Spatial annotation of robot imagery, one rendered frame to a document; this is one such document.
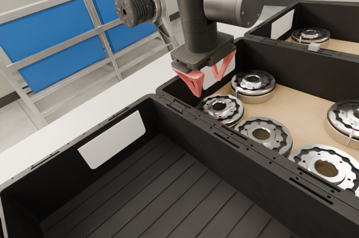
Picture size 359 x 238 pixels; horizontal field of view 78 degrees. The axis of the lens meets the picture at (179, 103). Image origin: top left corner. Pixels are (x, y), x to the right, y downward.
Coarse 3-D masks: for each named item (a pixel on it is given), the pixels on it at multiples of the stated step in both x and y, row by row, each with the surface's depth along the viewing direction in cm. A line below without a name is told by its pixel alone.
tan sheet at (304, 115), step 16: (288, 96) 51; (304, 96) 50; (256, 112) 49; (272, 112) 48; (288, 112) 47; (304, 112) 47; (320, 112) 46; (288, 128) 44; (304, 128) 43; (320, 128) 43; (304, 144) 40; (336, 144) 39
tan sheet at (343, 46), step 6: (330, 42) 67; (336, 42) 66; (342, 42) 66; (348, 42) 65; (354, 42) 65; (324, 48) 65; (330, 48) 64; (336, 48) 64; (342, 48) 63; (348, 48) 63; (354, 48) 62
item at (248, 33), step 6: (288, 6) 69; (294, 6) 69; (336, 6) 64; (342, 6) 62; (348, 6) 61; (354, 6) 60; (282, 12) 66; (270, 18) 64; (276, 18) 65; (264, 24) 62; (252, 30) 59; (246, 36) 57; (252, 36) 57; (258, 36) 56; (276, 42) 52; (282, 42) 51; (288, 42) 51; (306, 48) 47; (336, 54) 44; (342, 54) 43; (348, 54) 43; (354, 54) 43
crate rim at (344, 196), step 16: (288, 48) 49; (304, 48) 48; (176, 80) 47; (192, 112) 38; (224, 128) 33; (256, 144) 30; (272, 160) 28; (288, 160) 27; (304, 176) 25; (320, 176) 25; (336, 192) 23
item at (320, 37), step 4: (300, 28) 71; (304, 28) 70; (308, 28) 70; (312, 28) 69; (316, 28) 69; (320, 28) 68; (296, 32) 70; (300, 32) 69; (320, 32) 66; (324, 32) 67; (328, 32) 66; (292, 36) 68; (296, 36) 67; (304, 36) 66; (316, 36) 65; (320, 36) 64; (324, 36) 64; (328, 36) 64; (296, 40) 66; (304, 40) 64; (308, 40) 64; (312, 40) 63; (316, 40) 63; (320, 40) 63; (324, 40) 63
